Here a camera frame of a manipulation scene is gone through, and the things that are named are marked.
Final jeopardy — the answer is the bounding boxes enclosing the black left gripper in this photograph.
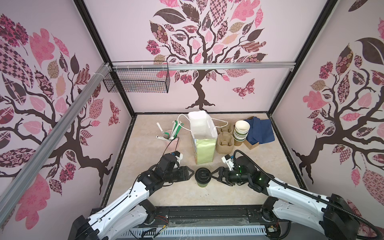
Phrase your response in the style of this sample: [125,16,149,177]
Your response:
[163,166,195,183]

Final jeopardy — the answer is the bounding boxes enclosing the black wire basket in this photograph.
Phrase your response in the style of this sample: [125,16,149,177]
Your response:
[103,60,171,94]

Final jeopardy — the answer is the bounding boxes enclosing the brown cardboard napkin box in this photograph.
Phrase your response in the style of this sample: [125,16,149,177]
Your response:
[244,117,260,150]

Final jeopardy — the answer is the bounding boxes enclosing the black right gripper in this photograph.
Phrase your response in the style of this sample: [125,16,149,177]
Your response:
[209,167,251,185]

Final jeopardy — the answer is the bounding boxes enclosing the green paper coffee cup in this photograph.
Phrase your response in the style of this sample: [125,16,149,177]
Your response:
[197,179,211,188]

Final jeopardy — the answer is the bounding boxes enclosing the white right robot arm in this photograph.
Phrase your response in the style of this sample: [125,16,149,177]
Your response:
[210,155,360,240]

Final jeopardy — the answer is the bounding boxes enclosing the stack of paper cups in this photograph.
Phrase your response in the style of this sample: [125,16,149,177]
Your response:
[233,120,251,147]

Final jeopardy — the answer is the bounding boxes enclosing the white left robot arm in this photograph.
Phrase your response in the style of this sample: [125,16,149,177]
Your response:
[69,151,194,240]

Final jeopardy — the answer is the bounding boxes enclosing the wrapped straws bundle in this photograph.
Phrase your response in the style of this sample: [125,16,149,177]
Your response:
[156,121,184,142]

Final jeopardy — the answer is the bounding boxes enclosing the stack of pulp cup carriers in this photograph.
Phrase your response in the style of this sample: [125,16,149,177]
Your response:
[216,124,235,155]

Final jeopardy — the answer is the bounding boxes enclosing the blue paper napkins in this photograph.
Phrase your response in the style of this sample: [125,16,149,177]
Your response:
[245,117,275,145]

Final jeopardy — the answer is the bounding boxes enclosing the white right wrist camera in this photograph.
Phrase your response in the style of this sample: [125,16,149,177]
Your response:
[223,155,235,171]

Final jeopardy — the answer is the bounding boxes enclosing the green white paper bag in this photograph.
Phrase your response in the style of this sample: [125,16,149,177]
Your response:
[177,111,229,165]

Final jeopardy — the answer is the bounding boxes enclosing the pink straw holder cup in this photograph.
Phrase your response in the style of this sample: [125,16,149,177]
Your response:
[165,130,180,152]

